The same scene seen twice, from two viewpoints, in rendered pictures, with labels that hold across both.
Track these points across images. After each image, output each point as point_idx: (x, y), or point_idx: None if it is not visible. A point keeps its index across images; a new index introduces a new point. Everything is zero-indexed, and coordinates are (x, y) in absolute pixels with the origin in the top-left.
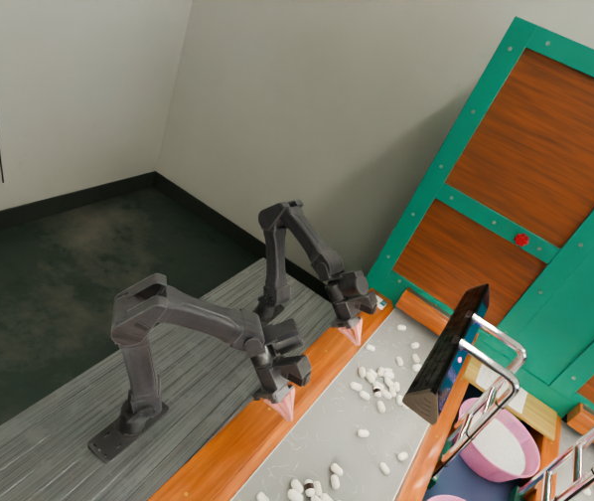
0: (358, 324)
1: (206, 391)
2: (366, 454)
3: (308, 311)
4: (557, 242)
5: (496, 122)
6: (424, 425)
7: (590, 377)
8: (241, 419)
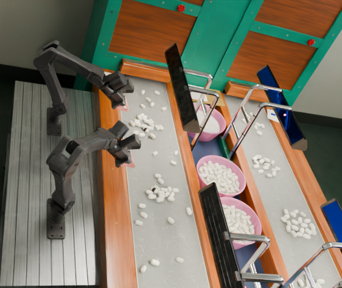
0: (126, 100)
1: None
2: (162, 162)
3: (72, 103)
4: (198, 3)
5: None
6: (174, 133)
7: (230, 66)
8: (107, 181)
